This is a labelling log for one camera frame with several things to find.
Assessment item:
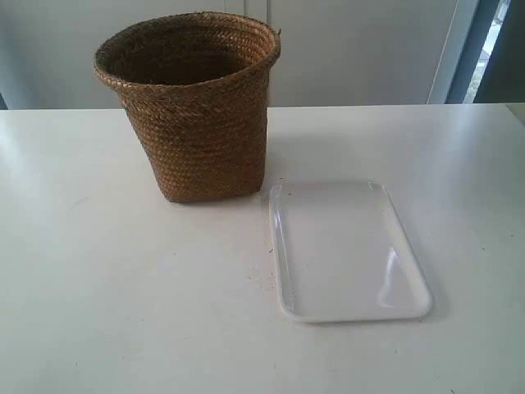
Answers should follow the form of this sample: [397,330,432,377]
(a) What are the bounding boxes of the brown woven wicker basket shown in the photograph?
[94,11,281,203]

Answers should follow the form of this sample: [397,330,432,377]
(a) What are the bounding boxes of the white rectangular plastic tray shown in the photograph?
[268,180,433,323]

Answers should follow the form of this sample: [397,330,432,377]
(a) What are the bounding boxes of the window frame with glass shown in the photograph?
[445,0,524,104]

